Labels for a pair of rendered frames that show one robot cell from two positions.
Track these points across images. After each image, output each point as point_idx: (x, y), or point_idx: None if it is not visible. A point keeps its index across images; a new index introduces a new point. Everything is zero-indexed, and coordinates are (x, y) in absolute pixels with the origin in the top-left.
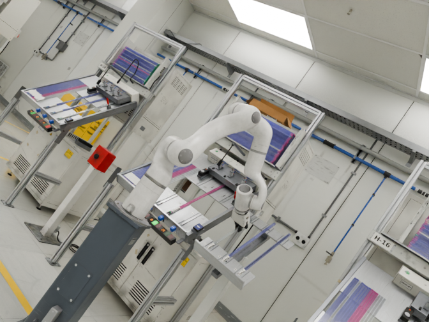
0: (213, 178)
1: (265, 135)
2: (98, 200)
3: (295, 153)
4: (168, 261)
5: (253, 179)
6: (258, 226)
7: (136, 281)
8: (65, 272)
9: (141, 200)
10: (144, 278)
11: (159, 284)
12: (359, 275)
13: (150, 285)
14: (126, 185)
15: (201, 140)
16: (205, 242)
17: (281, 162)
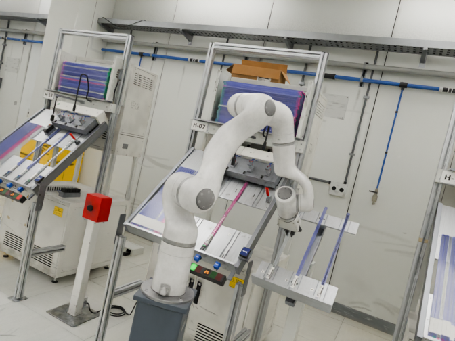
0: (231, 178)
1: (285, 120)
2: (116, 261)
3: (313, 113)
4: (223, 291)
5: (291, 178)
6: (310, 220)
7: (197, 324)
8: None
9: (174, 275)
10: (204, 319)
11: (229, 332)
12: (445, 229)
13: (214, 323)
14: (139, 233)
15: (214, 167)
16: (263, 269)
17: (301, 131)
